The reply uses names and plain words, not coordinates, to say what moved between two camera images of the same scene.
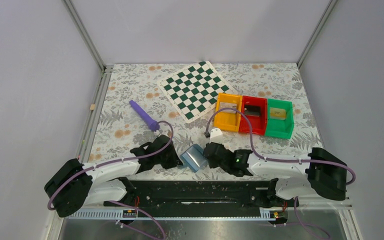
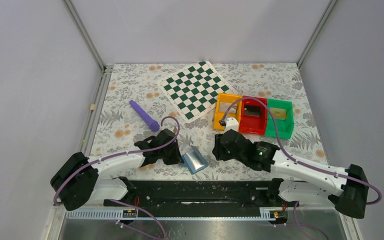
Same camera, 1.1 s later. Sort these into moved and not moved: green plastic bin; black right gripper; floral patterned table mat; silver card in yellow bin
Moved: black right gripper
Not moved: green plastic bin; floral patterned table mat; silver card in yellow bin
